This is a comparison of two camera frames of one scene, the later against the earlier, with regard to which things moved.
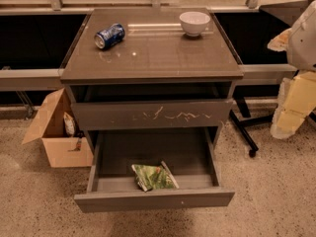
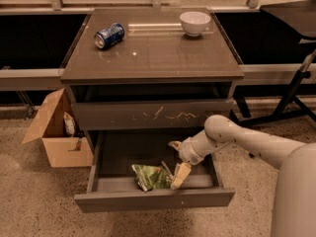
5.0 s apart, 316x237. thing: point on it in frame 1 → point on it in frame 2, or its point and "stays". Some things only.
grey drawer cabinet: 151,68 stays
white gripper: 303,48 → 189,151
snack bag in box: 69,124 stays
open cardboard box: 63,149 stays
